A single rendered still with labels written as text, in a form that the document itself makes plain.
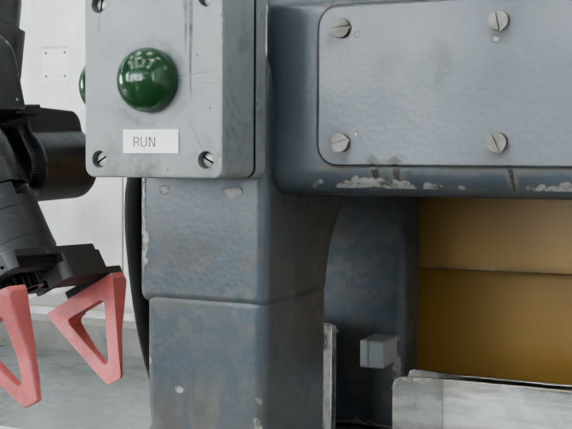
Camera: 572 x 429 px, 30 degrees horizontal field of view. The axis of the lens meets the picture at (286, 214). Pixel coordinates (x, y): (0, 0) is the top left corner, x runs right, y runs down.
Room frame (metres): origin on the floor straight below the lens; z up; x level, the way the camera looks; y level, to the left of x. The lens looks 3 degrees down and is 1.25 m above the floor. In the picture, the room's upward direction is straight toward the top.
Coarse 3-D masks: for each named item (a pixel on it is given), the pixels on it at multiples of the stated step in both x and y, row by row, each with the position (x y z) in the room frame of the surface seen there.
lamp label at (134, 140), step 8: (128, 136) 0.50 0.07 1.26; (136, 136) 0.50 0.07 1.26; (144, 136) 0.50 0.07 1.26; (152, 136) 0.49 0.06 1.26; (160, 136) 0.49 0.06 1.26; (168, 136) 0.49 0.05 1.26; (176, 136) 0.49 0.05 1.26; (128, 144) 0.50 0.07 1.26; (136, 144) 0.50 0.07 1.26; (144, 144) 0.50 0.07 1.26; (152, 144) 0.50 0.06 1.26; (160, 144) 0.49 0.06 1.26; (168, 144) 0.49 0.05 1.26; (176, 144) 0.49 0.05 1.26; (128, 152) 0.50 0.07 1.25; (136, 152) 0.50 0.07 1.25; (144, 152) 0.50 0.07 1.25; (152, 152) 0.49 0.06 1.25; (160, 152) 0.49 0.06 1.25; (168, 152) 0.49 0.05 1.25; (176, 152) 0.49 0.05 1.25
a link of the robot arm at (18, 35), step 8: (0, 0) 0.80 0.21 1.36; (8, 0) 0.80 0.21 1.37; (16, 0) 0.81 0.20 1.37; (0, 8) 0.79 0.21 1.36; (8, 8) 0.80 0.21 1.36; (16, 8) 0.81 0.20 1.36; (0, 16) 0.79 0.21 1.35; (8, 16) 0.80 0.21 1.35; (16, 16) 0.81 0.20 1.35; (0, 24) 0.79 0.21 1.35; (8, 24) 0.80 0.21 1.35; (16, 24) 0.81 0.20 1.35; (0, 32) 0.79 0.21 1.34; (8, 32) 0.80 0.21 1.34; (16, 32) 0.80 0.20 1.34; (24, 32) 0.81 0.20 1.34; (8, 40) 0.79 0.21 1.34; (16, 40) 0.80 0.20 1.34; (24, 40) 0.81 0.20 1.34; (16, 48) 0.80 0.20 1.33; (16, 56) 0.80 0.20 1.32
